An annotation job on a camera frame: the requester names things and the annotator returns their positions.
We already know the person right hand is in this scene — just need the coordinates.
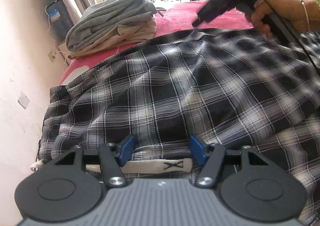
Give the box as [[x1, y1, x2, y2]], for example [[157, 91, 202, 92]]
[[246, 0, 310, 38]]

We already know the wall switch plate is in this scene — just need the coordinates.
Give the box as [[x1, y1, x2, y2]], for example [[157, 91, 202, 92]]
[[17, 91, 30, 110]]

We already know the wall power outlet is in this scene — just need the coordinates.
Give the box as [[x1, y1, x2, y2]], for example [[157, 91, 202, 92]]
[[48, 50, 56, 63]]

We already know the folded grey blanket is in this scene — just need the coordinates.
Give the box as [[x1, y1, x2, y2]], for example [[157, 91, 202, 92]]
[[65, 0, 157, 52]]

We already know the folded beige garment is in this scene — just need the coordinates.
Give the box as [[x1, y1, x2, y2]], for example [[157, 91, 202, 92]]
[[68, 17, 157, 60]]

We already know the black white plaid garment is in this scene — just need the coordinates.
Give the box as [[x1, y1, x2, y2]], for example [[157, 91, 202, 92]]
[[39, 29, 319, 225]]

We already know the pink floral bed blanket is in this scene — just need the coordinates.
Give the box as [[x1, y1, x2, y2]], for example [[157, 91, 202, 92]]
[[59, 0, 256, 85]]

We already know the dark water dispenser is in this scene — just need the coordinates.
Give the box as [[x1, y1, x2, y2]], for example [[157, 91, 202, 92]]
[[45, 0, 73, 44]]

